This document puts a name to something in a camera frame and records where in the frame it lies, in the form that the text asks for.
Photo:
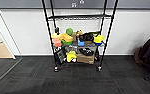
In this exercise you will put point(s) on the blue cup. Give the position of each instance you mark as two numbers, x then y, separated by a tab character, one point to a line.
80	42

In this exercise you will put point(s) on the yellow plush toy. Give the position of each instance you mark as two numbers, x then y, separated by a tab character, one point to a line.
71	56

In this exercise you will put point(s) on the black shoe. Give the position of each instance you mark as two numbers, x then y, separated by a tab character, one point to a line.
85	51

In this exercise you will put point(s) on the orange yellow toy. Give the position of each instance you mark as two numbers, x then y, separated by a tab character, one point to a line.
67	38

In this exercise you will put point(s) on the brown plush toy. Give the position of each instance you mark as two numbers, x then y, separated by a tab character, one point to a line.
78	33

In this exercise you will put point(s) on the brown cardboard box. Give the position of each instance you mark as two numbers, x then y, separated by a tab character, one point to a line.
86	59

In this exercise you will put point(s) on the black fabric toy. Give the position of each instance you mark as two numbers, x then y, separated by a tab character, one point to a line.
87	36

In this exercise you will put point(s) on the black printed bag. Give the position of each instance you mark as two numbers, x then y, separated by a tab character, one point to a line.
60	55

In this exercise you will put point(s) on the green ball toy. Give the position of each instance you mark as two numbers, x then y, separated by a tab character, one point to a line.
69	31

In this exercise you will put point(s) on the wall socket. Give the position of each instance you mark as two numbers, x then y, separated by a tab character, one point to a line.
73	4
81	1

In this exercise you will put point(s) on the white door frame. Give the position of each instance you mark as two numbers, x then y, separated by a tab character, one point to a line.
6	40

